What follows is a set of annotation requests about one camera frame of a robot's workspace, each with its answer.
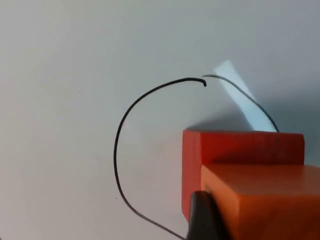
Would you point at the red cube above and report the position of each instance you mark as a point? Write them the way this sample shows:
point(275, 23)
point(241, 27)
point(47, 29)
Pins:
point(191, 172)

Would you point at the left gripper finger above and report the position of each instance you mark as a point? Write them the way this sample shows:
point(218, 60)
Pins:
point(202, 220)

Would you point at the orange cube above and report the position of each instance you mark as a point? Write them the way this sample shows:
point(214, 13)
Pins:
point(265, 202)

